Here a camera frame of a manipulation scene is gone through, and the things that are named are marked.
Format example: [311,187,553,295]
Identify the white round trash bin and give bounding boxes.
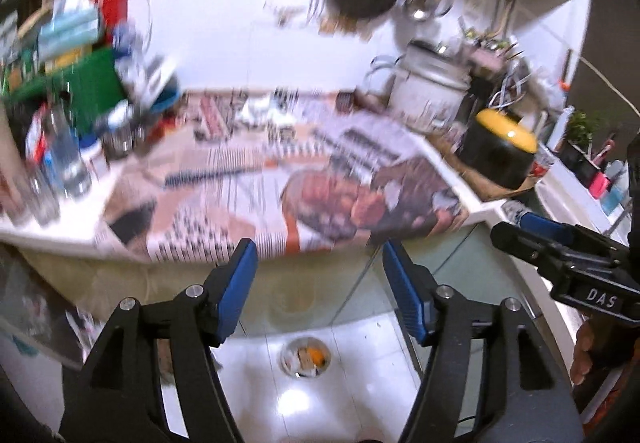
[280,337,332,379]

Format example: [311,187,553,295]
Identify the wooden board under pot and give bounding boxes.
[425,134,540,202]

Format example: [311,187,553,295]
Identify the clear glass bottle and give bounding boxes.
[42,104,91,199]

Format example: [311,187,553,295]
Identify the orange sleeve forearm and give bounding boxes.
[574,354,639,442]

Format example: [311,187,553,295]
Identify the clear drinking glass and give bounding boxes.
[26,166,60,227]

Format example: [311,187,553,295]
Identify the crumpled white paper box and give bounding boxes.
[236,94,288,126]

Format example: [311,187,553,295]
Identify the black yellow round pot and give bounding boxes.
[456,108,538,190]

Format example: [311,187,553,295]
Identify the printed newspaper table cover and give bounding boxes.
[94,90,469,263]

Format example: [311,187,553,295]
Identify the green box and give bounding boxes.
[1,47,127,134]

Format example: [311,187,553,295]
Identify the white pill bottle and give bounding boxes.
[79,134,110,180]

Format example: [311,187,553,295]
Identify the orange peel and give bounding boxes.
[307,347,328,368]

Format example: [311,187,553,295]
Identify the white rice cooker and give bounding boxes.
[366,39,471,134]

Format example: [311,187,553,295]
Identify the right hand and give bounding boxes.
[570,319,596,385]

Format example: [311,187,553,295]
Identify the utensil holder with chopsticks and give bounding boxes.
[459,27,523,77]

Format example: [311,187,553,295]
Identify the blue bowl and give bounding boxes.
[149,76,181,114]

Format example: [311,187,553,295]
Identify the teal tissue box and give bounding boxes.
[37,6,103,62]

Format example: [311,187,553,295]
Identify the small green potted plant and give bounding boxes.
[558,109,602,171]

